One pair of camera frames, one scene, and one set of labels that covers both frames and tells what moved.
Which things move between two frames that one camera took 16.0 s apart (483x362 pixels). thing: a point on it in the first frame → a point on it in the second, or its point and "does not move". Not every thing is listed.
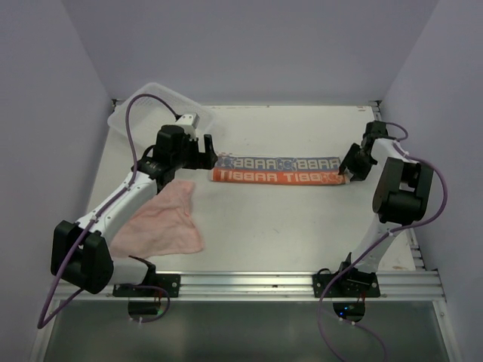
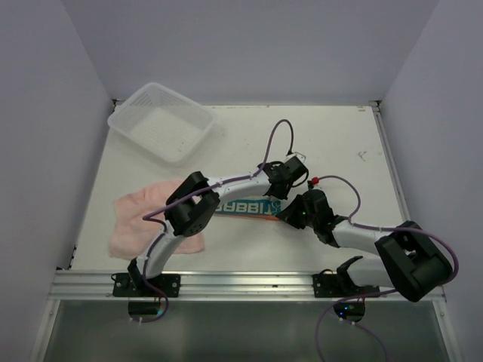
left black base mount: x=170 y=283 does not move
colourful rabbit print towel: x=277 y=169 → x=258 y=208
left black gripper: x=201 y=160 → x=284 y=194
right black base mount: x=352 y=283 does not move
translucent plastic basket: x=149 y=108 does not move
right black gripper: x=359 y=173 → x=288 y=215
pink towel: x=164 y=227 does not move
